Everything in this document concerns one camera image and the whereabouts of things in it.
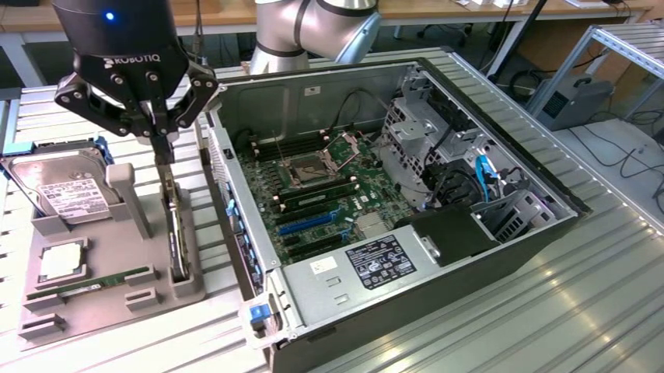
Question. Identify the grey machine box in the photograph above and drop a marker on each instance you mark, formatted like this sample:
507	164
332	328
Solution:
576	105

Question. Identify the aluminium profile frame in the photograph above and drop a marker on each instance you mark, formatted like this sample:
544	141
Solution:
630	46

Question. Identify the grey parts rack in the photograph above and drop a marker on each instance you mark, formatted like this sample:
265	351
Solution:
103	311

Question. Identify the CPU socket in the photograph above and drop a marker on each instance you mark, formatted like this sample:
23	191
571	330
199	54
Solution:
306	171

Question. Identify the black plastic shroud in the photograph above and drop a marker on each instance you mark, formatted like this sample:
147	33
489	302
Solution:
452	233

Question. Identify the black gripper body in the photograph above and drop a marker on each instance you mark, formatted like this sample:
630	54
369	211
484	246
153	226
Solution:
119	39

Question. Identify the black RAM slot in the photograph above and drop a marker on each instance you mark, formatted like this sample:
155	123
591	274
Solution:
301	189
301	150
301	141
301	146

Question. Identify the graphics card with metal bracket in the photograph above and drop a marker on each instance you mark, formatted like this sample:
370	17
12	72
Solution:
174	217

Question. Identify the thin locking lever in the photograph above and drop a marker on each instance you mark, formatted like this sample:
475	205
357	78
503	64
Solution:
281	149

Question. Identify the short black expansion slot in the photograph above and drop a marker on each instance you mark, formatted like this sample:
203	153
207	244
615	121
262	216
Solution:
294	239

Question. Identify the black office chair base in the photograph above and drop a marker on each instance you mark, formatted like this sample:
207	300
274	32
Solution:
452	29

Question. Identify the blue expansion slot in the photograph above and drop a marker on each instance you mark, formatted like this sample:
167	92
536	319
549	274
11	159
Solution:
312	227

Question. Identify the white case label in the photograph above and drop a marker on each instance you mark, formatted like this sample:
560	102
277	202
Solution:
313	91

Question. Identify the grey perforated disk bay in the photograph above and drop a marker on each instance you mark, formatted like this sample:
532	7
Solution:
519	221

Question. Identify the silver hard disk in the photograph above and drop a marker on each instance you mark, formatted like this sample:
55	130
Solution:
52	175

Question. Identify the black slanted pole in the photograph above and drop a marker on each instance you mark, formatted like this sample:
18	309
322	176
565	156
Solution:
517	37

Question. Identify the silver CPU chip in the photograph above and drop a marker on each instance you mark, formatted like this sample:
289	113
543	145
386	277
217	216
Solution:
62	262

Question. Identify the metal socket cover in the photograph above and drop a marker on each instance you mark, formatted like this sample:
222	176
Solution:
342	149

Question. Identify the black intrusion switch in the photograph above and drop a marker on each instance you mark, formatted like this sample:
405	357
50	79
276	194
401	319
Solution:
226	153

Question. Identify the black rating label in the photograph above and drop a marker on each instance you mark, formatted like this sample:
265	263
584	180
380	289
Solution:
381	262

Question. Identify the hard drive with blue caddy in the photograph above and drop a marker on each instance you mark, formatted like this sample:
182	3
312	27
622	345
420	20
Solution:
18	148

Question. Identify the silver finned heatsink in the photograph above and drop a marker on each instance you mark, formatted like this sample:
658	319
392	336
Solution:
370	227

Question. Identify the silver disk bay cage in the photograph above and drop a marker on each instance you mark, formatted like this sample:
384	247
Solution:
409	132

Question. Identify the green motherboard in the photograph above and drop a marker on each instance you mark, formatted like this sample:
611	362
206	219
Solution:
373	194

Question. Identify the open black PC case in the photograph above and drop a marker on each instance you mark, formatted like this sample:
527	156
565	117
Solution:
441	322

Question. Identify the green RAM stick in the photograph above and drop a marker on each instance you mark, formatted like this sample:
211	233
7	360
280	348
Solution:
321	196
103	280

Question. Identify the silver power supply unit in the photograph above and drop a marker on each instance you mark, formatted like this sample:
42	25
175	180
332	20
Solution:
332	295

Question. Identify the black disk connector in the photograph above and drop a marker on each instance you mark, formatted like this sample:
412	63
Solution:
452	186

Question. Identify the blue case latch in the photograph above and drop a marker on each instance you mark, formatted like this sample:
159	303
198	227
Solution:
258	314

